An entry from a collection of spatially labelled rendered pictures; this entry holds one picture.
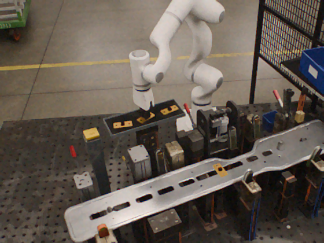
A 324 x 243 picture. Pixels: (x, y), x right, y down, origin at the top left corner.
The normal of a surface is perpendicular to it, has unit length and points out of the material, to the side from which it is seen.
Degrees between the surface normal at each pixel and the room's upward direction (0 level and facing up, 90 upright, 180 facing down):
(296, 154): 0
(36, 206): 0
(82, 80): 0
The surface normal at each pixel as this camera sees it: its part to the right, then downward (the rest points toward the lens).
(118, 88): 0.00, -0.75
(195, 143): 0.45, 0.59
